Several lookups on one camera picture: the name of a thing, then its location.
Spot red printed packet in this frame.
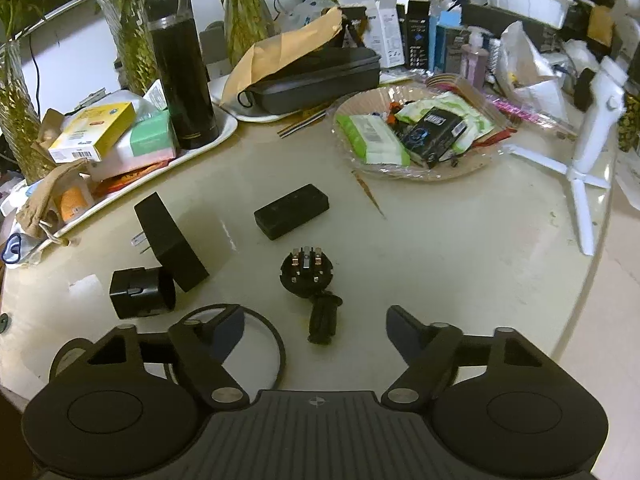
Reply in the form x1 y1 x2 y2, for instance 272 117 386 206
94 160 172 197

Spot white plastic bag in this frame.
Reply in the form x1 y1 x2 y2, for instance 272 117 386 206
494 20 572 122

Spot grey hard case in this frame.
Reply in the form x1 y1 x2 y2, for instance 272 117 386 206
237 47 384 116

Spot green tissue pack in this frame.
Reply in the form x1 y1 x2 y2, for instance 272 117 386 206
117 109 179 161

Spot black round plug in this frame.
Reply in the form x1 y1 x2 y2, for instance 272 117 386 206
278 246 337 302

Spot pink glitter stick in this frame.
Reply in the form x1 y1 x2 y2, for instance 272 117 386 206
489 96 577 135

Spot clear plastic plate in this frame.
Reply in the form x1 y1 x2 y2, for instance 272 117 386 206
332 85 512 182

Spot green wet wipes pack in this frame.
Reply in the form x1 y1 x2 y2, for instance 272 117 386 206
335 112 411 167

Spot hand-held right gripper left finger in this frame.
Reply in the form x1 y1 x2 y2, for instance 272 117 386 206
52 305 249 407

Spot striped sticks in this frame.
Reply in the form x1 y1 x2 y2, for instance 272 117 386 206
277 109 332 139

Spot blue carton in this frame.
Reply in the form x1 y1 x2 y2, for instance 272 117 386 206
434 9 470 74

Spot black ribbed plug sleeve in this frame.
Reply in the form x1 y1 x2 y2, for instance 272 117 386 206
307 294 345 346

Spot black cable loop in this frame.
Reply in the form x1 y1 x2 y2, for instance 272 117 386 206
172 302 287 391

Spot tall glass vase with plant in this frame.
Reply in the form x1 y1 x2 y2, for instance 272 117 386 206
0 0 48 186

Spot black carton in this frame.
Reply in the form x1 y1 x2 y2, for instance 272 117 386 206
395 0 432 72

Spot glass flask with dried flowers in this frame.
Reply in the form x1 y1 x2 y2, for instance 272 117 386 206
212 0 277 67

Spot light green wipes pack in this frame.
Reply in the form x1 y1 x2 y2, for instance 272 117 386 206
395 97 497 157

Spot small black printed box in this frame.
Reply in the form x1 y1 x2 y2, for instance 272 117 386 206
399 107 476 170

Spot black flat square adapter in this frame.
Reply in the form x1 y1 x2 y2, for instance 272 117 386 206
132 191 210 293

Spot brown drawstring pouch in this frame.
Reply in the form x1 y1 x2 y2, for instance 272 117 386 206
15 159 97 241

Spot black cube adapter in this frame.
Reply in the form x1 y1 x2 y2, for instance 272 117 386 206
109 266 177 320

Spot ribbed glass vase with plant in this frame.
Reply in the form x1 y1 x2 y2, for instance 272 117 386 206
75 0 162 96

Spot rainbow ribbon cable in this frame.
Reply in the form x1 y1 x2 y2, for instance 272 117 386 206
425 72 472 94

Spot large white tray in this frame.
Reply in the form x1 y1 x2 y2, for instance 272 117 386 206
10 104 239 252

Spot brown paper envelope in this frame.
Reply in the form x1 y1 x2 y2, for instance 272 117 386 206
220 6 347 107

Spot yellow cardboard box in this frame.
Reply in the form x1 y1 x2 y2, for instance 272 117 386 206
47 101 137 164

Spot small black tripod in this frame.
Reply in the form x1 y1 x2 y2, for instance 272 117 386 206
342 5 375 49

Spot white gimbal tripod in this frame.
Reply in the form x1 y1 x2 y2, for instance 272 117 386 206
501 55 632 257

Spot black rectangular box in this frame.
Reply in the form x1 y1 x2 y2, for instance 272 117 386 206
253 184 331 241

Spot orange packet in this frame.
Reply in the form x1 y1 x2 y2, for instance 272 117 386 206
59 185 94 224

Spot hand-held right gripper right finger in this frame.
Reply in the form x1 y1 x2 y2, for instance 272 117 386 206
381 305 556 413

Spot black thermos flask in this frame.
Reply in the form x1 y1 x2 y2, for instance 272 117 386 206
144 0 221 151

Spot white carton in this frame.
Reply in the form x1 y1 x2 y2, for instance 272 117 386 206
337 0 407 69

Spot pink pump bottle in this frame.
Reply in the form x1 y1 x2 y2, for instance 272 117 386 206
459 26 489 91

